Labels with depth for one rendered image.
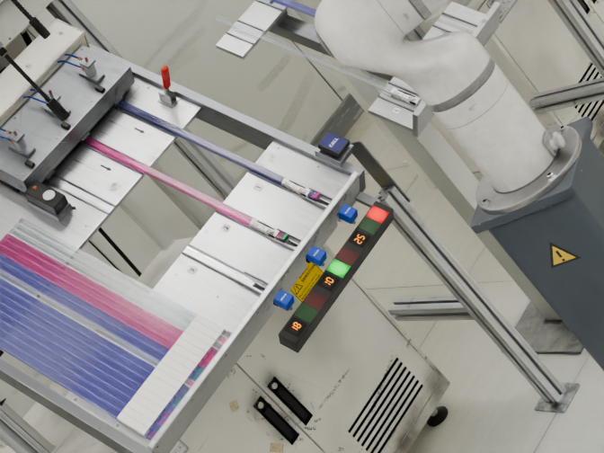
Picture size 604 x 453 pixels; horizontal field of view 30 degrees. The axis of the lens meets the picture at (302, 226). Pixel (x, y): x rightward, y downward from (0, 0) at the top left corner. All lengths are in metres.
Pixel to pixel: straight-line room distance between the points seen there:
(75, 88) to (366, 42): 0.88
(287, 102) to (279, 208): 2.37
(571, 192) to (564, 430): 0.89
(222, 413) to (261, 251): 0.41
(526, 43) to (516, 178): 1.28
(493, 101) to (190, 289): 0.70
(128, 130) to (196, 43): 2.03
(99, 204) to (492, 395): 1.05
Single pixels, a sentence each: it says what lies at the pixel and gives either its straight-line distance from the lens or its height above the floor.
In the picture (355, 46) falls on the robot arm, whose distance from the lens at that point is 1.64.
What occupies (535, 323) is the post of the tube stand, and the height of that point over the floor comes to 0.01.
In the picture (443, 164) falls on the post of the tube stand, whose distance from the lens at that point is 2.50.
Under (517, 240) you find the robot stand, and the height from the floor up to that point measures 0.64.
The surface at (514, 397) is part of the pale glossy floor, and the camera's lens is 2.66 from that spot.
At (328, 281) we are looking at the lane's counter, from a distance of 2.07.
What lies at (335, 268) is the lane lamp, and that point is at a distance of 2.09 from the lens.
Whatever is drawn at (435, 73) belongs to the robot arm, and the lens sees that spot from 1.67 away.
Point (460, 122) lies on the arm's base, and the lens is 1.71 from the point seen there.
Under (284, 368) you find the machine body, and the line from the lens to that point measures 2.44.
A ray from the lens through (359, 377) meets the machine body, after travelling 2.56.
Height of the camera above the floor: 1.50
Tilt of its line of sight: 21 degrees down
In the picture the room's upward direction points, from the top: 42 degrees counter-clockwise
